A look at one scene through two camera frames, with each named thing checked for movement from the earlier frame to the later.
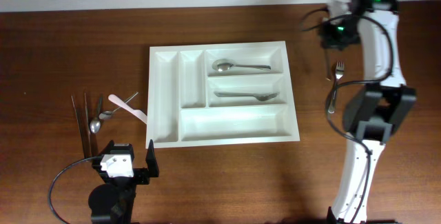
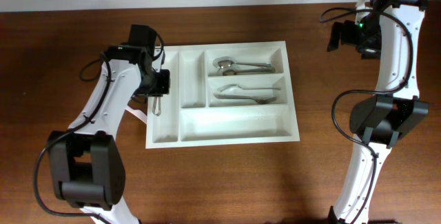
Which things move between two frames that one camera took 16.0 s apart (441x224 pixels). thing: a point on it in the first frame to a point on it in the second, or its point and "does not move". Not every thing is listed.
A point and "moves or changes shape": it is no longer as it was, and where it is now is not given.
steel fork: [261, 97] moves or changes shape
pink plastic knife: [138, 113] does not move
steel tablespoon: [328, 63] to [233, 71]
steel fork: [340, 67] to [223, 87]
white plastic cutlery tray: [216, 94] does not move
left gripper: [142, 173] to [163, 87]
